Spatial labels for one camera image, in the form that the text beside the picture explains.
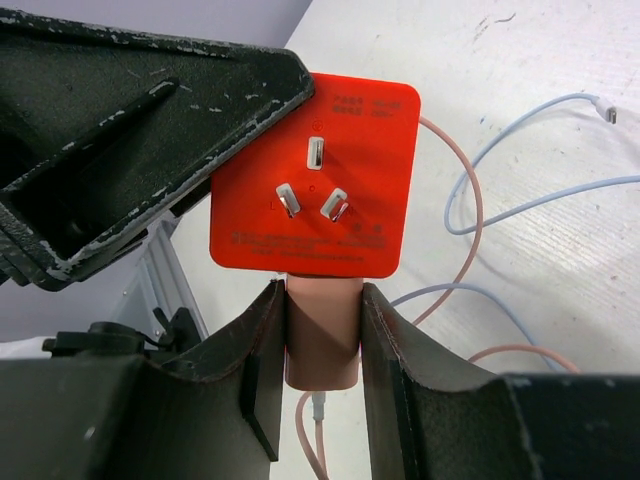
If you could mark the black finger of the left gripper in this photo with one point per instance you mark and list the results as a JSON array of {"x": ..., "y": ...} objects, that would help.
[{"x": 103, "y": 130}]

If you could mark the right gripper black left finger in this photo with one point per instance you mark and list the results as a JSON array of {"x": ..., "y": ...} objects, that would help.
[{"x": 100, "y": 405}]

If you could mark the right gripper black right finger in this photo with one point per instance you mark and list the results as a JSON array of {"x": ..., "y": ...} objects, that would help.
[{"x": 433, "y": 415}]

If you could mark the pink usb charger plug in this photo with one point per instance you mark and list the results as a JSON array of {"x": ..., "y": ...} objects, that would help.
[{"x": 323, "y": 317}]

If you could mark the red cube socket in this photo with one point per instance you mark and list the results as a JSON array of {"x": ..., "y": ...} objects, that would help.
[{"x": 325, "y": 191}]

